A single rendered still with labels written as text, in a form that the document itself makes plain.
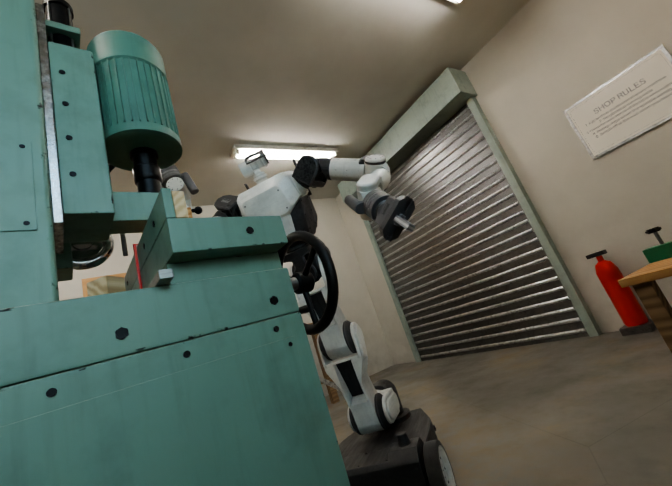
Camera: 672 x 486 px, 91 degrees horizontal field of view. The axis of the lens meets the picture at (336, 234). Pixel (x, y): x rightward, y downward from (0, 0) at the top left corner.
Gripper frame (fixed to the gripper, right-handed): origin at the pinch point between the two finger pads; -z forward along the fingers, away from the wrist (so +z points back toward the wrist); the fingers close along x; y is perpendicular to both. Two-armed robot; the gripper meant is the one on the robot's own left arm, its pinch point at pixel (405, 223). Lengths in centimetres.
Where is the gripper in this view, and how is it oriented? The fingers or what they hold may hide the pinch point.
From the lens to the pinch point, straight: 85.4
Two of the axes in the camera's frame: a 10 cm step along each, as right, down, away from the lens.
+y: -8.3, -3.4, -4.5
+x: -4.6, 8.6, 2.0
